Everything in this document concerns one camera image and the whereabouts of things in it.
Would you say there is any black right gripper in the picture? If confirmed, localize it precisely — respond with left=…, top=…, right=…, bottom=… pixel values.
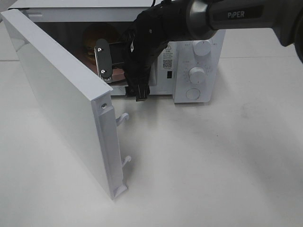
left=122, top=26, right=166, bottom=102

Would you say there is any pink round plate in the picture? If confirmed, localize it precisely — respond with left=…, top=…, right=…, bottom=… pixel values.
left=79, top=57, right=125, bottom=84

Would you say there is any round white door button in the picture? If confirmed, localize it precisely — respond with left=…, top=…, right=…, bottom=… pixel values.
left=186, top=88, right=200, bottom=100

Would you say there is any white microwave door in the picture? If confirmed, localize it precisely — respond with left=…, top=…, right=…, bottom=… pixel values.
left=1, top=9, right=131, bottom=199

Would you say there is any white microwave knob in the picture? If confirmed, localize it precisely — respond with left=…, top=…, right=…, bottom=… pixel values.
left=193, top=40, right=211, bottom=56
left=188, top=67, right=206, bottom=85

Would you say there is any burger with lettuce and tomato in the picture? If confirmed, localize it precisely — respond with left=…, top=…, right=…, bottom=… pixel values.
left=82, top=22, right=120, bottom=65

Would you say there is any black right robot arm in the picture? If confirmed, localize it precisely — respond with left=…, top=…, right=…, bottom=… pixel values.
left=122, top=0, right=303, bottom=101

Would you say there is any white microwave oven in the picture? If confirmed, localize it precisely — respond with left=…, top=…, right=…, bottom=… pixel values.
left=1, top=0, right=225, bottom=103

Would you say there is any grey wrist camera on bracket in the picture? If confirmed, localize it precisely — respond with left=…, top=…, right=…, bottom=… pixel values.
left=95, top=39, right=125, bottom=79

